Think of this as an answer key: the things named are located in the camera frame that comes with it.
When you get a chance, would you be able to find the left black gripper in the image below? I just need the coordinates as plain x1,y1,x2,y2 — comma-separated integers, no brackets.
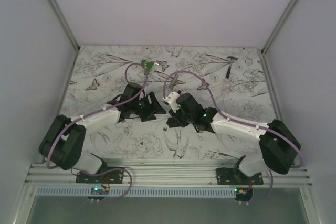
131,92,166,122

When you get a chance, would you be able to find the black fuse box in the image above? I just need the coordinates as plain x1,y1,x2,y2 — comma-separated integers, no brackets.
166,118,181,128

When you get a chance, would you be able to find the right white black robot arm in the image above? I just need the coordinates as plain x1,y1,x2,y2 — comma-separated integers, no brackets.
163,92,301,185

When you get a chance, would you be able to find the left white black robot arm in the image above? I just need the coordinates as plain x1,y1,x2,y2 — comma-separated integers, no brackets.
38,82,166,183

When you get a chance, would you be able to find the silver clip with blue knob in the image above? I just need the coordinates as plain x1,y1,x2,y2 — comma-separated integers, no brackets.
169,74,185,93

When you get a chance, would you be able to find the green circuit board connector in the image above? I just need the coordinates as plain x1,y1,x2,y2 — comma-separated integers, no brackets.
141,60,158,76

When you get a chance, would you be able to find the floral printed table mat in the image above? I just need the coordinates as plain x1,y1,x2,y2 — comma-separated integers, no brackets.
61,45,276,159

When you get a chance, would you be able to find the small black hammer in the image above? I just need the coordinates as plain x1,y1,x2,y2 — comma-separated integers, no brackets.
226,56,238,79

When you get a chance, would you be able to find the right controller board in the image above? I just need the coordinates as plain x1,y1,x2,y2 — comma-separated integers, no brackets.
234,188,253,202

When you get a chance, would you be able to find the controller board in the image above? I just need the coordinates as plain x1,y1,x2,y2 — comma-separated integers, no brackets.
234,188,253,202
88,186,109,202

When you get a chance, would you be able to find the left controller board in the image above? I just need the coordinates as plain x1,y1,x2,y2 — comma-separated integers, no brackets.
88,186,109,202

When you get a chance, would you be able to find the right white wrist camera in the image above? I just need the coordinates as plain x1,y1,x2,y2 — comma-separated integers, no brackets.
163,91,181,113

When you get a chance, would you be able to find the aluminium mounting rail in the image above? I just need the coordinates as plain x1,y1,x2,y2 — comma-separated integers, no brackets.
25,158,313,187

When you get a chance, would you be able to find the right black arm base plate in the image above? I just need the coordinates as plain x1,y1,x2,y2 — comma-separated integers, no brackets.
216,167,264,186

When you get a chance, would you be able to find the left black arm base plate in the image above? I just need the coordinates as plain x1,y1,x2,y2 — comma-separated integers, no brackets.
75,169,124,184

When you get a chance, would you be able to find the slotted grey cable duct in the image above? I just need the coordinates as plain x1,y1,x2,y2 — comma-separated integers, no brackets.
36,186,235,198

